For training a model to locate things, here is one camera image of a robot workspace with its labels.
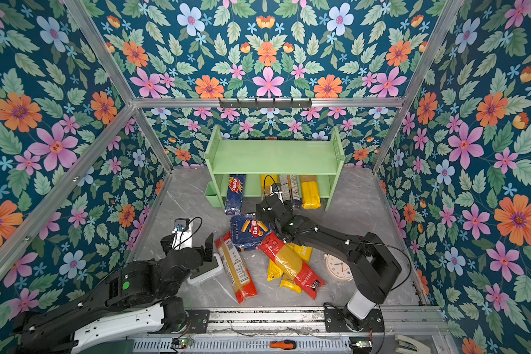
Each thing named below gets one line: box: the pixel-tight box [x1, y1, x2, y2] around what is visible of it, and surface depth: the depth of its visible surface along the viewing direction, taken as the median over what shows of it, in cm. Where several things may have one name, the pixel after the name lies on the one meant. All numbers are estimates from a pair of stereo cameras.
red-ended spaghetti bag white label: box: [215, 230, 259, 304], surface depth 83 cm
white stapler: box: [394, 334, 432, 354], surface depth 69 cm
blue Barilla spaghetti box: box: [224, 174, 247, 217], surface depth 91 cm
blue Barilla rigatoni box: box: [230, 213, 271, 251], surface depth 91 cm
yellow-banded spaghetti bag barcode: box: [299, 174, 322, 210], surface depth 92 cm
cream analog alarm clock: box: [323, 252, 354, 282], surface depth 84 cm
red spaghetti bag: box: [256, 231, 326, 301], surface depth 83 cm
